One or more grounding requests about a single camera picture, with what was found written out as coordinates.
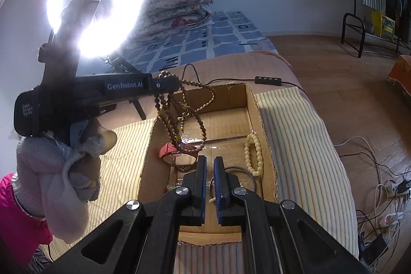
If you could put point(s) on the left hand white glove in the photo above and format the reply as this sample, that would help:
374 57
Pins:
55 182

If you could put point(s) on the folded floral quilt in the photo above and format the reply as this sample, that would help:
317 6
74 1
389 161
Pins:
162 18

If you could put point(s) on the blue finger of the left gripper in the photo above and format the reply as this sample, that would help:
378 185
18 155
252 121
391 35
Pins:
165 85

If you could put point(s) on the red strap wristwatch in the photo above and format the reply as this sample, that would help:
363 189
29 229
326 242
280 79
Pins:
183 162

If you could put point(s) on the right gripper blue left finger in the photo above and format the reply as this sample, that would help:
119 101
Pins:
138 237

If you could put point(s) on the open cardboard box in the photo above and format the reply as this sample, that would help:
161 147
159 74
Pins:
232 116

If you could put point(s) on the yellow striped cloth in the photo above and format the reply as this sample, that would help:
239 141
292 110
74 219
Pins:
308 168

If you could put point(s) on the dark hanging clothes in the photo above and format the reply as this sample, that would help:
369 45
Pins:
399 11

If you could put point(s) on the black phone on mount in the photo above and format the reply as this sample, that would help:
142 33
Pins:
60 56

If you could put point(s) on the dark metal bangle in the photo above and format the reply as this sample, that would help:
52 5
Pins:
229 168

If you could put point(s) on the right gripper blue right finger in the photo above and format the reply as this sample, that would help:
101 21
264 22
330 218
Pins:
277 237

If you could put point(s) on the black clothes rack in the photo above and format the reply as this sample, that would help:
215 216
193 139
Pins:
358 33

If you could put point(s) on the black tripod stand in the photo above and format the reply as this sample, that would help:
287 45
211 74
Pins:
125 71

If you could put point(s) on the yellow box on rack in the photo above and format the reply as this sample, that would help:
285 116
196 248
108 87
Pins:
384 26

